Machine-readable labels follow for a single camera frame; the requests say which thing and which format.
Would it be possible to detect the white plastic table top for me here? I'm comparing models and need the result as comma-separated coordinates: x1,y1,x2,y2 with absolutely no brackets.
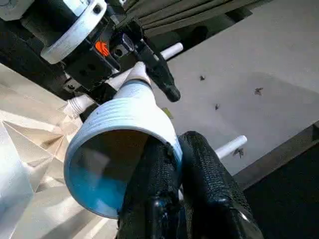
0,64,121,239

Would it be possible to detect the black cabinet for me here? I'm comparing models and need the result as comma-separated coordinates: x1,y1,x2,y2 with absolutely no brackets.
233,123,319,239

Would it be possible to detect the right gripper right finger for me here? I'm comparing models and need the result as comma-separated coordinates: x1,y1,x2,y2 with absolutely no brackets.
178,131,265,239

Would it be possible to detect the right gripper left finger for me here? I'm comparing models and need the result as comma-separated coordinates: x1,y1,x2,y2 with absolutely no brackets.
117,136,186,239

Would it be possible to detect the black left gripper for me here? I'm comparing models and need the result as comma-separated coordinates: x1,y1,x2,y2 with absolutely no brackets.
63,21,181,105

